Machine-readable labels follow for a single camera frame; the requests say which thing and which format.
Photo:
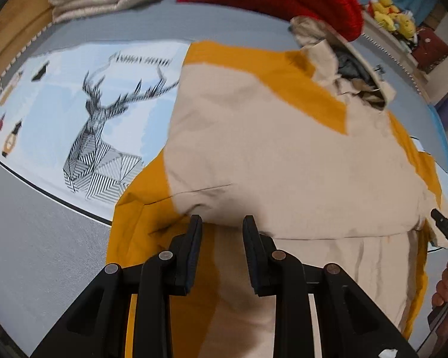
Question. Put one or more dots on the dark red bag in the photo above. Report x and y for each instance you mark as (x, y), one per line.
(431, 48)

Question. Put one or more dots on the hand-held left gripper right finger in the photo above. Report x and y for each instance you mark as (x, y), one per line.
(253, 248)

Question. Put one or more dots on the printed grey blue bedsheet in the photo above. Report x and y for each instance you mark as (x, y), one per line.
(41, 231)

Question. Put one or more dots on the pile of yellow plush toys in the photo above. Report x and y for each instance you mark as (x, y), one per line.
(394, 15)

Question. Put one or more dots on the beige and yellow jacket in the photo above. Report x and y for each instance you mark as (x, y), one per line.
(276, 149)

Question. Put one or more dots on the wooden bed frame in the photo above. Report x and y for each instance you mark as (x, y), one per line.
(11, 41)

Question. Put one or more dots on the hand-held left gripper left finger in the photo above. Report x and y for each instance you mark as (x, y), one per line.
(192, 246)

